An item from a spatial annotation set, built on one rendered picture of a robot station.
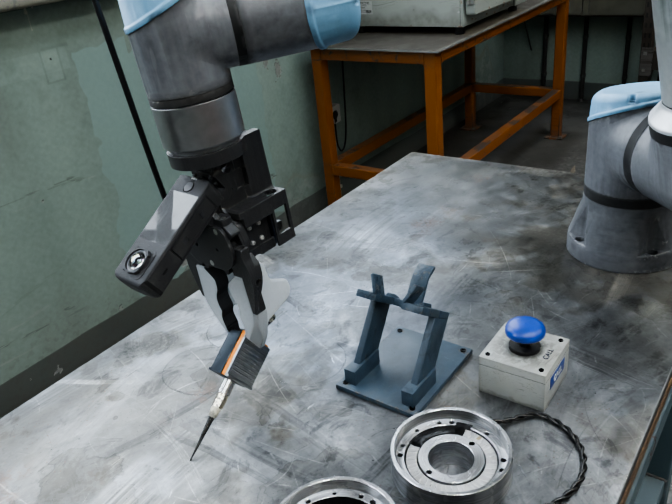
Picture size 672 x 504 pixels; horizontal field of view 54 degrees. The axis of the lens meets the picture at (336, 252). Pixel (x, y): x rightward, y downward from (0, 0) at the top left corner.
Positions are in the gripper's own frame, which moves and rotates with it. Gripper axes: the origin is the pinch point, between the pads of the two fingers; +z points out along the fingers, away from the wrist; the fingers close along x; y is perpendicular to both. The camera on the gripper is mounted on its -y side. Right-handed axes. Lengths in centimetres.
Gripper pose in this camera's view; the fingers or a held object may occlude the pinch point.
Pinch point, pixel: (241, 335)
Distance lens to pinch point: 69.3
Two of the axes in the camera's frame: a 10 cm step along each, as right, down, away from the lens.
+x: -7.5, -1.8, 6.4
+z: 1.7, 8.7, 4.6
